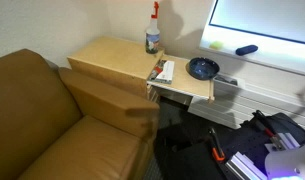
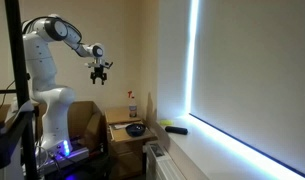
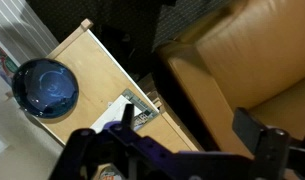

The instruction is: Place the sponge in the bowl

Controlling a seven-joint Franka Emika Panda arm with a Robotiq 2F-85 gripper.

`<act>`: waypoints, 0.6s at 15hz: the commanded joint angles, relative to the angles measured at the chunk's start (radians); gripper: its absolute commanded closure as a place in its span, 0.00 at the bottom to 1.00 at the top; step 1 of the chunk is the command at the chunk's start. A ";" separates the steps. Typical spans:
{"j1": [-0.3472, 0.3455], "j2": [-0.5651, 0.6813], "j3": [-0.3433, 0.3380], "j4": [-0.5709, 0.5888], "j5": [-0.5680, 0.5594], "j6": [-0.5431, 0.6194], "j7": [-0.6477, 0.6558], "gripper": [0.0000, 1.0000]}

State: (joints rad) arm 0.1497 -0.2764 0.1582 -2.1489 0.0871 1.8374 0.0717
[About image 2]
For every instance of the white window blind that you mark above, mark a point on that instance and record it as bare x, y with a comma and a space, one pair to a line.
249, 74

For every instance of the spray bottle red nozzle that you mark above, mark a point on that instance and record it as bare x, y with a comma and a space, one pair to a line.
132, 105

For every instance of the dark bowl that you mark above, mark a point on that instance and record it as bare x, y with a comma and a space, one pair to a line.
135, 130

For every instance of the yellow-green sponge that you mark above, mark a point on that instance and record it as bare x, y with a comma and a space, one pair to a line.
166, 122

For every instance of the white radiator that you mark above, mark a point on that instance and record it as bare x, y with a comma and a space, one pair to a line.
159, 164

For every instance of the black cylindrical speaker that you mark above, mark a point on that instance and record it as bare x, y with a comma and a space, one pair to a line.
176, 130

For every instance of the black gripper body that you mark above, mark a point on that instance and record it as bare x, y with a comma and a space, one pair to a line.
98, 73

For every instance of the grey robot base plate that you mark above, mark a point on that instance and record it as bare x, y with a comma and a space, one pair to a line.
48, 161

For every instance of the black metal stand frame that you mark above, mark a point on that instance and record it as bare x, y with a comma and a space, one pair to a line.
17, 159

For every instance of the wooden bedside cabinet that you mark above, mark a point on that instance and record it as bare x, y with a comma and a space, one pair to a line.
126, 151

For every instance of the large cardboard box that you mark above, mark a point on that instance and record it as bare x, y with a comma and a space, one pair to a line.
84, 121

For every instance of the white paper on cabinet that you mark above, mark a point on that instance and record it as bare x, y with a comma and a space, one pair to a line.
121, 126

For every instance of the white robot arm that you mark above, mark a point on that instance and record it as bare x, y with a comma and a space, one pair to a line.
37, 34

